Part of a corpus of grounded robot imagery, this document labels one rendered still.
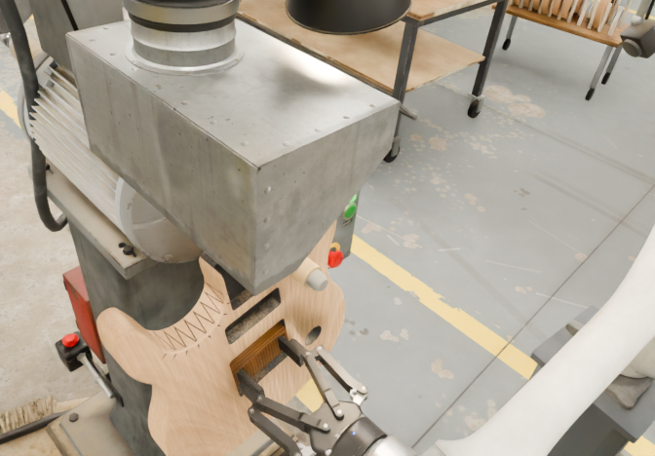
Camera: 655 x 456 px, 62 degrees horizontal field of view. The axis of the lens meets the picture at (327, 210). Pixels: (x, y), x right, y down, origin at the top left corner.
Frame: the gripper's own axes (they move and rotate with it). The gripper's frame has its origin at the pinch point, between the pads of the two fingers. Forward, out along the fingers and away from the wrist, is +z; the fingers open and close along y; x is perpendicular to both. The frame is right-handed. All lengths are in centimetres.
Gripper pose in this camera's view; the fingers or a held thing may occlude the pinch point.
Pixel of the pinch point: (263, 360)
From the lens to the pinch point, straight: 82.7
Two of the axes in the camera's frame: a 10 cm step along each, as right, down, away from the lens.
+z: -7.1, -4.8, 5.1
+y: 7.0, -5.2, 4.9
